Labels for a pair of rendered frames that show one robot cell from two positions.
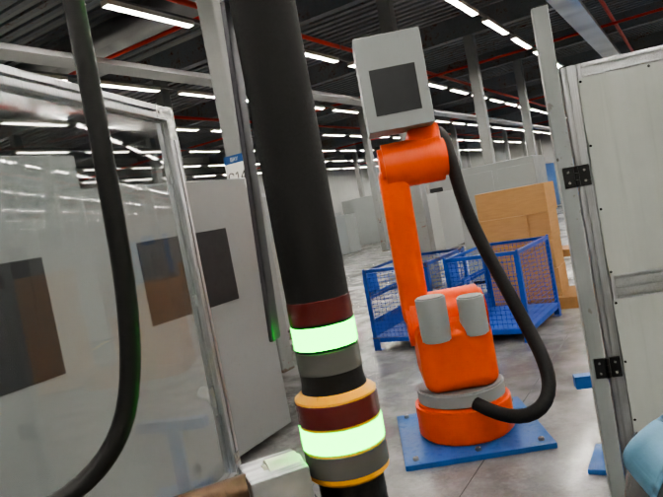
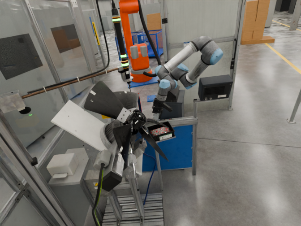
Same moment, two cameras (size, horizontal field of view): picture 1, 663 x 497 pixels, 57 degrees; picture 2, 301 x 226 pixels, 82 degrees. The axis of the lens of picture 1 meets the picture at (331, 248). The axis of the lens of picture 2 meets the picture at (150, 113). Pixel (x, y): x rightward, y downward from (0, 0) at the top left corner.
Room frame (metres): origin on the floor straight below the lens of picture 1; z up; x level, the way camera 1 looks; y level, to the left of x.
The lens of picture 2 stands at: (-0.78, 0.10, 1.84)
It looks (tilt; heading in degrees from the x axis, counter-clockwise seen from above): 31 degrees down; 350
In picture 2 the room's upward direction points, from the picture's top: 8 degrees counter-clockwise
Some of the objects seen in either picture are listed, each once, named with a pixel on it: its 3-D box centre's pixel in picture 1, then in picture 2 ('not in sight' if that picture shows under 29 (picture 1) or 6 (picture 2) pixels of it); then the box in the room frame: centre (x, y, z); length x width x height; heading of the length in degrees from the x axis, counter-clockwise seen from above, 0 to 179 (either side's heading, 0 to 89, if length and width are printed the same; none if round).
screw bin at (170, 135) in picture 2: not in sight; (160, 131); (0.47, -0.20, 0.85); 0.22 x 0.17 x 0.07; 92
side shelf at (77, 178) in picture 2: not in sight; (73, 164); (0.34, 0.57, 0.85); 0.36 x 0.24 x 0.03; 166
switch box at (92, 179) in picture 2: not in sight; (100, 183); (0.18, 0.39, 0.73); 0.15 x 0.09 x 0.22; 76
